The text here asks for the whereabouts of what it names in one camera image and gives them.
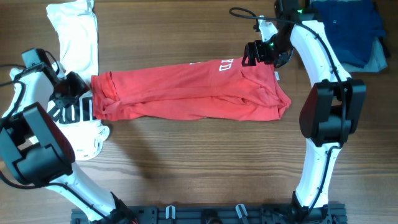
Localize red t-shirt white print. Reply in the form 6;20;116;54
91;58;291;121

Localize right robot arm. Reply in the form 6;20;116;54
236;0;366;223

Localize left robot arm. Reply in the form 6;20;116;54
1;48;138;223

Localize white t-shirt black logo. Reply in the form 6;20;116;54
9;0;110;161

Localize folded navy blue shirt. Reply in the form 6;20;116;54
310;0;386;68

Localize folded light grey garment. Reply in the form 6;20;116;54
341;38;388;73

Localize left black cable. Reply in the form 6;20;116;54
0;49;118;224

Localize black cable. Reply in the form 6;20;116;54
0;49;118;224
229;7;348;218

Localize right black cable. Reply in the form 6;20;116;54
229;7;348;218

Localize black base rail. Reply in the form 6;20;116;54
70;203;348;224

